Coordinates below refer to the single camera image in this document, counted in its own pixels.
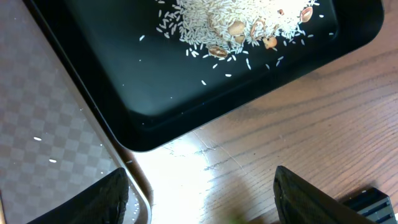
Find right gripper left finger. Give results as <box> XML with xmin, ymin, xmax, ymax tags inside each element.
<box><xmin>29</xmin><ymin>167</ymin><xmax>129</xmax><ymax>224</ymax></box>

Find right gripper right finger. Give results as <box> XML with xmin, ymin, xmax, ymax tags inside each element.
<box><xmin>273</xmin><ymin>166</ymin><xmax>372</xmax><ymax>224</ymax></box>

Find black waste tray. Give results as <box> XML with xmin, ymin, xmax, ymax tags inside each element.
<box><xmin>25</xmin><ymin>0</ymin><xmax>384</xmax><ymax>152</ymax></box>

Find dark brown serving tray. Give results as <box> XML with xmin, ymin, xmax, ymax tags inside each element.
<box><xmin>0</xmin><ymin>0</ymin><xmax>152</xmax><ymax>224</ymax></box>

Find orange nut fragment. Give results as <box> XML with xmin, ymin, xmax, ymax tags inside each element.
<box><xmin>262</xmin><ymin>37</ymin><xmax>277</xmax><ymax>49</ymax></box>

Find brown nut shell half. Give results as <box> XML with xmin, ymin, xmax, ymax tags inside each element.
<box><xmin>208</xmin><ymin>45</ymin><xmax>228</xmax><ymax>58</ymax></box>

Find small tan nut piece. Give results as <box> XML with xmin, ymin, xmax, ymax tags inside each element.
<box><xmin>234</xmin><ymin>35</ymin><xmax>246</xmax><ymax>44</ymax></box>

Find round tan nut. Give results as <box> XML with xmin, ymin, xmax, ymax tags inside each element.
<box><xmin>228</xmin><ymin>21</ymin><xmax>245</xmax><ymax>36</ymax></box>

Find pink nut shell piece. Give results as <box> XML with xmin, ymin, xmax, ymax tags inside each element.
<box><xmin>300</xmin><ymin>6</ymin><xmax>313</xmax><ymax>23</ymax></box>

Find pile of rice grains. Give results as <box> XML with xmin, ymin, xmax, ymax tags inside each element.
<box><xmin>139</xmin><ymin>0</ymin><xmax>335</xmax><ymax>86</ymax></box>

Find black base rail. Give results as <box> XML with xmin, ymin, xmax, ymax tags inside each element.
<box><xmin>342</xmin><ymin>187</ymin><xmax>397</xmax><ymax>224</ymax></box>

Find curved nut shell ring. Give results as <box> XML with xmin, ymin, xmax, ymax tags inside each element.
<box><xmin>250</xmin><ymin>19</ymin><xmax>267</xmax><ymax>40</ymax></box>

